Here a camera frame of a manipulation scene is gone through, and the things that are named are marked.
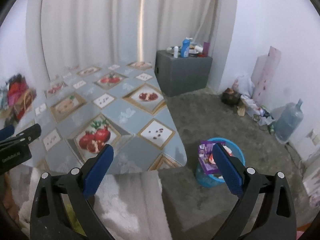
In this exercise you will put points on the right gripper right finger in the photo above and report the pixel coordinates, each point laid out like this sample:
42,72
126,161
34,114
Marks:
276,218

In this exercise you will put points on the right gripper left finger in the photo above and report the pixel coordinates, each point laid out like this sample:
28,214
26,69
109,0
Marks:
49,218

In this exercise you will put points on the purple snack wrapper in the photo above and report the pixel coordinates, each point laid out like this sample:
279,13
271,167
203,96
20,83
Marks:
205,150

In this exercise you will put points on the blue plastic trash basket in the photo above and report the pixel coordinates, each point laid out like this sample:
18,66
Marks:
213,180

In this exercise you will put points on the pile of bags and boxes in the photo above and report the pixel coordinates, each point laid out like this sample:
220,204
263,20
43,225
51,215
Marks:
16,99

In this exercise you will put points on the white water dispenser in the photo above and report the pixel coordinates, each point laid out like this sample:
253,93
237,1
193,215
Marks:
309,149

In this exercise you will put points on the white fleece robe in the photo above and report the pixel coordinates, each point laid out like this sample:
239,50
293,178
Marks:
131,206

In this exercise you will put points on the empty blue water jug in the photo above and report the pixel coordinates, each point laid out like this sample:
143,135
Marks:
290,119

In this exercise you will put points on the fruit pattern tablecloth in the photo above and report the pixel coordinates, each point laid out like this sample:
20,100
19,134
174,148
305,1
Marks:
120,105

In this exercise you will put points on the dark brown box on floor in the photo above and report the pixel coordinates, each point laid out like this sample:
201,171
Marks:
230,97

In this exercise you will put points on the white plastic shopping bag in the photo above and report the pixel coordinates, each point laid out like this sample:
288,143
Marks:
244,85

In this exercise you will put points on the white curtain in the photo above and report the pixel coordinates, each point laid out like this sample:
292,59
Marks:
63,34

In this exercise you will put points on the pink patterned rolled sheet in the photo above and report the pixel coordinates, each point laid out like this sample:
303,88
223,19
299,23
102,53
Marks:
263,73

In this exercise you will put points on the dark grey cabinet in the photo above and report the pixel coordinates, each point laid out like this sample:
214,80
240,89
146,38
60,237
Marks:
176,76

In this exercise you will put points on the purple box on cabinet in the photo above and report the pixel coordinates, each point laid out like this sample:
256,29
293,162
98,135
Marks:
205,51

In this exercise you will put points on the small white bottle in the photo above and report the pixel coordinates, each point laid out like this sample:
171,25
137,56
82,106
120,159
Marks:
176,52

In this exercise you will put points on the blue lotion bottle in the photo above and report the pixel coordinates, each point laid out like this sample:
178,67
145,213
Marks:
184,53

